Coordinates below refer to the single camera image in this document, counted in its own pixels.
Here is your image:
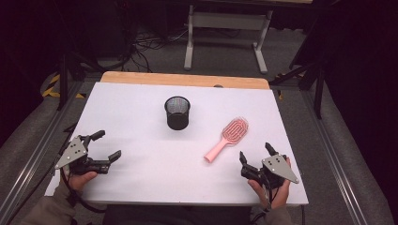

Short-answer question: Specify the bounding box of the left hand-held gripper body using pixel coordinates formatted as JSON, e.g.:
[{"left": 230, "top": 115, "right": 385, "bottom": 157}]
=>
[{"left": 54, "top": 134, "right": 111, "bottom": 176}]

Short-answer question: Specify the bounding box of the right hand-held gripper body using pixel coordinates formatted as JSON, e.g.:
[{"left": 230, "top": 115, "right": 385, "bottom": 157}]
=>
[{"left": 240, "top": 154, "right": 300, "bottom": 190}]

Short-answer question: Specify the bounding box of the pink hairbrush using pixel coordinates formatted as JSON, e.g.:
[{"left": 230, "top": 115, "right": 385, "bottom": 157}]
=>
[{"left": 204, "top": 116, "right": 250, "bottom": 164}]

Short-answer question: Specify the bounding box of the black mesh cup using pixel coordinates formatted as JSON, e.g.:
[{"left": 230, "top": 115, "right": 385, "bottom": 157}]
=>
[{"left": 163, "top": 96, "right": 191, "bottom": 131}]

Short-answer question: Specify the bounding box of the person's left hand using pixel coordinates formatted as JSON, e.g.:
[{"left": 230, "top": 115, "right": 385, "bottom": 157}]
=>
[{"left": 67, "top": 171, "right": 99, "bottom": 192}]

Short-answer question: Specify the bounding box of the person's right hand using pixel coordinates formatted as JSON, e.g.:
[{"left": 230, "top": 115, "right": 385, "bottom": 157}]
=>
[{"left": 248, "top": 157, "right": 294, "bottom": 210}]

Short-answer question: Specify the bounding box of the white board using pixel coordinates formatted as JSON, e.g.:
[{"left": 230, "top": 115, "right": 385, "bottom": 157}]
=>
[{"left": 44, "top": 82, "right": 310, "bottom": 206}]

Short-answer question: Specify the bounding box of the yellow black hazard tape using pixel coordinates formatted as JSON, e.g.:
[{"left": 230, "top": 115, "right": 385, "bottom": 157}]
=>
[{"left": 41, "top": 72, "right": 87, "bottom": 99}]

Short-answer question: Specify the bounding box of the black metal stand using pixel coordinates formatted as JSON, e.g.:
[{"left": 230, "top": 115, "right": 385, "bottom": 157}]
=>
[
  {"left": 268, "top": 60, "right": 326, "bottom": 120},
  {"left": 55, "top": 51, "right": 102, "bottom": 112}
]

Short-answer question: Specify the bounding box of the person's lap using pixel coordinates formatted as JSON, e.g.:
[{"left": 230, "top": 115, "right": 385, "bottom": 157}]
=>
[{"left": 102, "top": 204, "right": 252, "bottom": 225}]

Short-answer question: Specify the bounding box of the wooden table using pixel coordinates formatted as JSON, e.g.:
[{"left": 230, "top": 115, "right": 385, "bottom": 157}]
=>
[{"left": 99, "top": 70, "right": 271, "bottom": 91}]

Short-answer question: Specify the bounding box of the right hand-held gripper cable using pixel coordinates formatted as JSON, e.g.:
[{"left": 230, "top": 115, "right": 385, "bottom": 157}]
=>
[{"left": 249, "top": 172, "right": 281, "bottom": 225}]

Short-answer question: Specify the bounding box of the hand-held gripper cable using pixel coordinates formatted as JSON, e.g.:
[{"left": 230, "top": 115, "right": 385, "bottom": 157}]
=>
[
  {"left": 249, "top": 172, "right": 281, "bottom": 225},
  {"left": 59, "top": 168, "right": 108, "bottom": 215}
]

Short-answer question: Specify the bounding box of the aluminium floor rail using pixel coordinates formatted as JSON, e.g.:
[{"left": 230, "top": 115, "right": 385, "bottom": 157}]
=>
[
  {"left": 0, "top": 80, "right": 84, "bottom": 225},
  {"left": 300, "top": 89, "right": 371, "bottom": 225}
]

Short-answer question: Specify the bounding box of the left hand-held gripper cable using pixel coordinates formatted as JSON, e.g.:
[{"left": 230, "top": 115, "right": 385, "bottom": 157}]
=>
[{"left": 59, "top": 168, "right": 108, "bottom": 215}]

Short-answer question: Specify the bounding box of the tangle of black floor cables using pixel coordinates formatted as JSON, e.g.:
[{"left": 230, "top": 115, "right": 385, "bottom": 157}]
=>
[{"left": 123, "top": 26, "right": 191, "bottom": 73}]

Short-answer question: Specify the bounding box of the grey metal table frame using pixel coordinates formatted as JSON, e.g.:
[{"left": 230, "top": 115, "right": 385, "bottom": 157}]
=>
[{"left": 183, "top": 4, "right": 274, "bottom": 75}]

